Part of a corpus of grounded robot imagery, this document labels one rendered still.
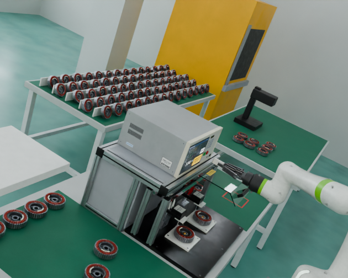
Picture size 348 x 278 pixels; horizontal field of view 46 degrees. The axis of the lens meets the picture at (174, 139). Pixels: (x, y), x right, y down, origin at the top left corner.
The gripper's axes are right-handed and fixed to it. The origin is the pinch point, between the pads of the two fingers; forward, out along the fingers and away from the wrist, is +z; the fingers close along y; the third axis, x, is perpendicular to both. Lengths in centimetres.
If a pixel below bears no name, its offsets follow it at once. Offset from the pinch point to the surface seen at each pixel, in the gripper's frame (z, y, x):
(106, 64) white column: 272, 277, -70
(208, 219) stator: -7.1, 2.2, -35.8
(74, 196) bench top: 58, -39, -42
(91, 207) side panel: 44, -42, -40
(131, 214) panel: 22, -39, -32
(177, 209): 5.5, -22.2, -25.5
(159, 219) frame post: 6.3, -40.8, -24.0
